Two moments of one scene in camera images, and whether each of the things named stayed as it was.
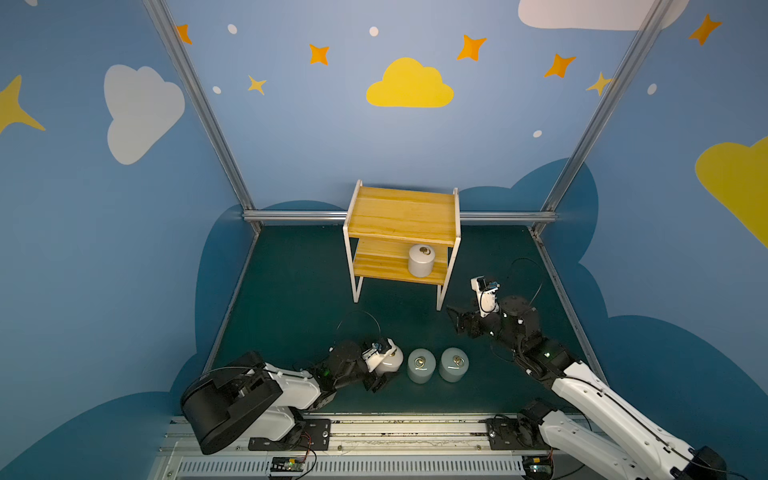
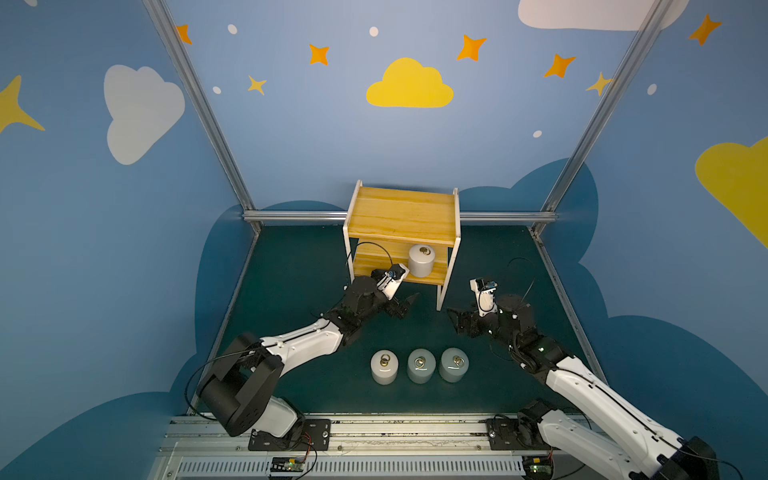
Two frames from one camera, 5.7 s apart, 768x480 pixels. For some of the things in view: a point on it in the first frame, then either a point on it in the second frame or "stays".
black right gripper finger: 460,319 stays
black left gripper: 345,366 to 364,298
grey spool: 421,366 stays
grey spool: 453,365 stays
